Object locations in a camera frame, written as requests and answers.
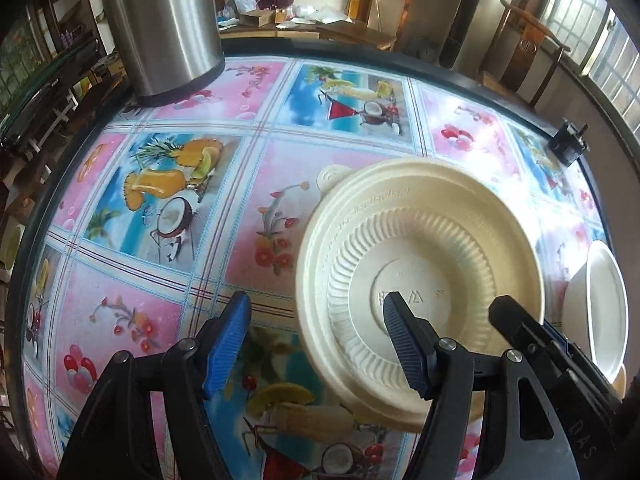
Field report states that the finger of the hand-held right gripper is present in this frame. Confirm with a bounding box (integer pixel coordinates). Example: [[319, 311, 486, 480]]
[[490, 296, 613, 411], [544, 321, 613, 386]]

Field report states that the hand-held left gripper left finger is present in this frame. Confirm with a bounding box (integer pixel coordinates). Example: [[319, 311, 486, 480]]
[[57, 290, 252, 480]]

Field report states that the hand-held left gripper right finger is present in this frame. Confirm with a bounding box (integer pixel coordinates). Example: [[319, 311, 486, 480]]
[[382, 292, 581, 480]]

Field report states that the white paper bowl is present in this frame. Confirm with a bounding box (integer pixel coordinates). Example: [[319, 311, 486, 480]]
[[565, 240, 629, 391]]

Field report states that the cream ribbed plastic bowl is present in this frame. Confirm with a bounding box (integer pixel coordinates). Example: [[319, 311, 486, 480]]
[[317, 164, 481, 433]]

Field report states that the cream disposable plate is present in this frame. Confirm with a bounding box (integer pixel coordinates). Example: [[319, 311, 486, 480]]
[[295, 157, 546, 411]]

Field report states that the printed fruit and flower tablecloth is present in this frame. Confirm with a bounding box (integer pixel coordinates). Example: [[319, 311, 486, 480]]
[[20, 57, 608, 480]]

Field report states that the small black cylinder device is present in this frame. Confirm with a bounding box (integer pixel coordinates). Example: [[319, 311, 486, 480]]
[[547, 119, 590, 166]]

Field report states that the wooden armchair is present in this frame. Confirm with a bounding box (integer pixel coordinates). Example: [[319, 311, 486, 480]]
[[477, 0, 571, 108]]

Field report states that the green top mahjong table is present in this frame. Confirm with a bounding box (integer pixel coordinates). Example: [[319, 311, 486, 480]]
[[0, 40, 108, 151]]

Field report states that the barred window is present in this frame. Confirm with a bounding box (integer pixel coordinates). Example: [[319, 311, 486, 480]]
[[555, 0, 640, 131]]

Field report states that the low wooden desk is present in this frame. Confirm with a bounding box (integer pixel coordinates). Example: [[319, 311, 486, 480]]
[[220, 17, 396, 52]]

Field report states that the standing tower air conditioner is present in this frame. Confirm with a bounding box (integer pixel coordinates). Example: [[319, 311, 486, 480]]
[[440, 0, 563, 73]]

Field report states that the stainless steel thermos jug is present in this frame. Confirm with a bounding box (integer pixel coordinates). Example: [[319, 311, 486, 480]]
[[99, 0, 226, 107]]

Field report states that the brown cardboard box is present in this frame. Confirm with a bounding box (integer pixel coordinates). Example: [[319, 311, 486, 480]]
[[239, 9, 277, 28]]

